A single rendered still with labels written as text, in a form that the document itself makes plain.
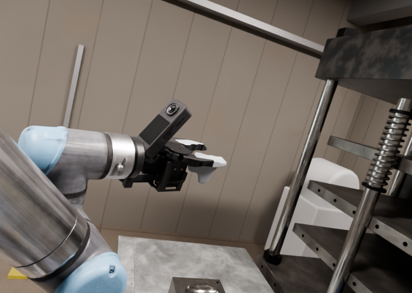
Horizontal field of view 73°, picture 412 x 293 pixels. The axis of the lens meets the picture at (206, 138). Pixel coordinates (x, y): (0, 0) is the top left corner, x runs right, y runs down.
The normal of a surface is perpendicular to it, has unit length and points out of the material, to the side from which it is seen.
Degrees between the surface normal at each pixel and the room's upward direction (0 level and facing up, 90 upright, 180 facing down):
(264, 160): 90
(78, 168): 92
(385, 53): 90
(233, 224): 90
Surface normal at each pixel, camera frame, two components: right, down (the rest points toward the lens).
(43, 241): 0.71, 0.24
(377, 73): -0.93, -0.21
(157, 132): -0.42, -0.50
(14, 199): 0.83, 0.11
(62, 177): 0.40, 0.25
